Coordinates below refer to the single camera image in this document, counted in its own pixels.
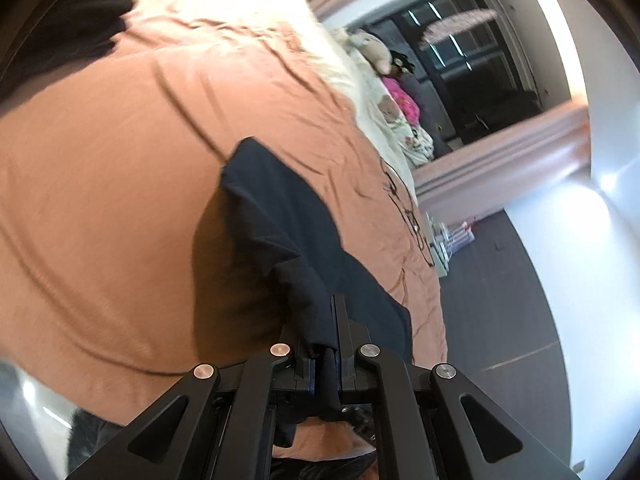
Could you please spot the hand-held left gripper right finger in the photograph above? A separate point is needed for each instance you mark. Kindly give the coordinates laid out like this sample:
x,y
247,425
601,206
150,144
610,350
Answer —
x,y
347,360

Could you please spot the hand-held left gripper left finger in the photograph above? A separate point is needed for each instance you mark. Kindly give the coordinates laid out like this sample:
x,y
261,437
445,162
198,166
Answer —
x,y
300,375

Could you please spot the black pants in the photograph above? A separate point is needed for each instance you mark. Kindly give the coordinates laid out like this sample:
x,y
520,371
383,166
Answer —
x,y
290,220

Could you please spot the white nightstand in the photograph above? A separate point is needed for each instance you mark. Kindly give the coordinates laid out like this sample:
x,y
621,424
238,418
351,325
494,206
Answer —
x,y
440,255

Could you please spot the black and white spotted cloth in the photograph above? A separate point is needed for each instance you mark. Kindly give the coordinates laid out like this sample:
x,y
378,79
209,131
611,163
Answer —
x,y
422,145

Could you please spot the brown blanket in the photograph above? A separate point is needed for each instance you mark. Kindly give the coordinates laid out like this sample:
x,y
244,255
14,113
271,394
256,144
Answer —
x,y
125,185

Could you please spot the grey long pillow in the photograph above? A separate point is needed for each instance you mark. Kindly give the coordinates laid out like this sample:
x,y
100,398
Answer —
x,y
430,110

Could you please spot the pink cloth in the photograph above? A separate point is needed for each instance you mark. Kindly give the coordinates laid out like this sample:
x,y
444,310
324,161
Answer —
x,y
400,97

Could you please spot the black plush toy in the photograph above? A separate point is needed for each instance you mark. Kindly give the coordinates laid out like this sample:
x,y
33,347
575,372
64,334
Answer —
x,y
402,62

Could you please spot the dark window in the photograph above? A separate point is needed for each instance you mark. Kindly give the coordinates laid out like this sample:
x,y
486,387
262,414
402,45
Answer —
x,y
475,85

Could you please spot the beige plush toy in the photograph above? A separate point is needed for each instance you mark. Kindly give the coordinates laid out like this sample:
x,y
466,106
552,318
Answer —
x,y
372,50

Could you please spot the hanging floral garment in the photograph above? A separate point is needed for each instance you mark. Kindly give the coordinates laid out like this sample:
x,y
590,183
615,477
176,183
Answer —
x,y
450,27

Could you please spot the stack of folded black clothes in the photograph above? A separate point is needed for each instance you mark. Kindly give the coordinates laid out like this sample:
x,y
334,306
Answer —
x,y
65,20

